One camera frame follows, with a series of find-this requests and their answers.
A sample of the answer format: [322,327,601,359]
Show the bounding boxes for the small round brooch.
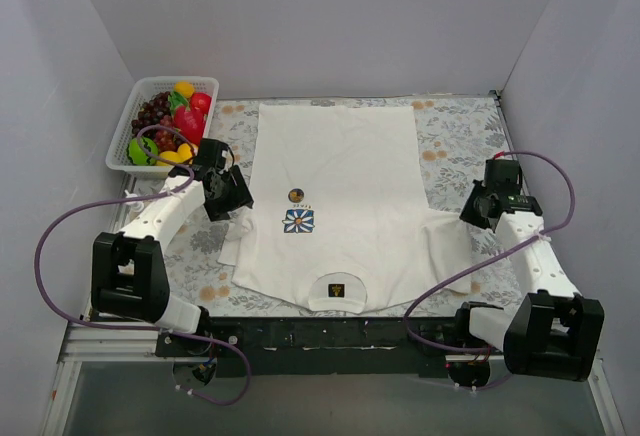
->
[288,188,305,204]

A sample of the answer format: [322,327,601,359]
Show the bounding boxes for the white t-shirt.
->
[219,105,472,314]

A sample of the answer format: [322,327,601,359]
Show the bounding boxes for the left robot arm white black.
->
[91,138,253,335]

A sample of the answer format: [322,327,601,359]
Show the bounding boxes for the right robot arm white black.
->
[455,157,604,381]

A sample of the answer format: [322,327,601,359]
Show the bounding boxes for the floral patterned table mat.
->
[98,97,562,319]

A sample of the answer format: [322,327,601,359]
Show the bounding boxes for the orange toy fruit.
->
[177,143,198,163]

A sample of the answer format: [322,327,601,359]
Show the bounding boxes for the yellow toy lemon bottom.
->
[155,151,184,166]

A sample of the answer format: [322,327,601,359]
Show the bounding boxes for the yellow toy lemon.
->
[173,81,196,100]
[155,151,184,166]

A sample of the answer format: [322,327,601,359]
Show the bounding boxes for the red toy dragon fruit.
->
[173,106,206,145]

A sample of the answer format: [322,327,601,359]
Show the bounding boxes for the white pump bottle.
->
[125,190,145,214]

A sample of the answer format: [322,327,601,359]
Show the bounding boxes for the green toy watermelon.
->
[127,137,159,166]

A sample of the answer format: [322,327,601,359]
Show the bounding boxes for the red toy apple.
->
[189,92,212,114]

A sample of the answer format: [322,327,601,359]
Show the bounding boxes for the purple toy grapes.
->
[131,91,185,152]

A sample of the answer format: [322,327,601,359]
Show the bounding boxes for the white plastic basket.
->
[105,76,220,179]

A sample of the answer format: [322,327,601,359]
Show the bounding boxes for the yellow toy lemon top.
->
[173,81,196,100]

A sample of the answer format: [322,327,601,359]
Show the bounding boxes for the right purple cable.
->
[403,150,577,393]

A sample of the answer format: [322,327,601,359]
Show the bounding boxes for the purple cable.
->
[33,125,252,406]
[403,150,577,393]

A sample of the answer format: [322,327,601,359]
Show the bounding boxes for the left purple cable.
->
[33,125,252,406]

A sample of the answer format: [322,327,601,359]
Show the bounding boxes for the aluminium frame rail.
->
[58,319,601,363]

